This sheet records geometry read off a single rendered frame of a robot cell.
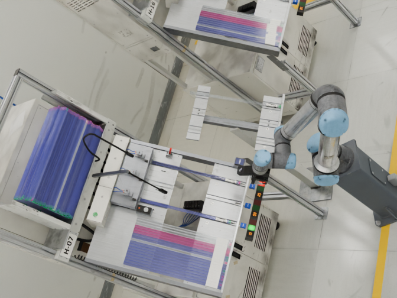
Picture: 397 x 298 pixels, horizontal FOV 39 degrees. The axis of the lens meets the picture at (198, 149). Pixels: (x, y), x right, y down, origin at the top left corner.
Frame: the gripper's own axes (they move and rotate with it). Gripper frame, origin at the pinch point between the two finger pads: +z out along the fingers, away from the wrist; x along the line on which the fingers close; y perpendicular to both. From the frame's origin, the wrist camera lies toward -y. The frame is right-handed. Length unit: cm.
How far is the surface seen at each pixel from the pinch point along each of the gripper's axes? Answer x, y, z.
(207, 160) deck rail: 8.4, -26.1, 8.4
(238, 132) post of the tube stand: 30.0, -13.6, 10.8
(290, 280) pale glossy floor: -31, 36, 73
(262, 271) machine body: -29, 18, 75
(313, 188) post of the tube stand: 29, 38, 68
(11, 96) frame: 0, -120, -38
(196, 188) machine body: 5, -32, 52
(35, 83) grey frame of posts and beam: 11, -114, -33
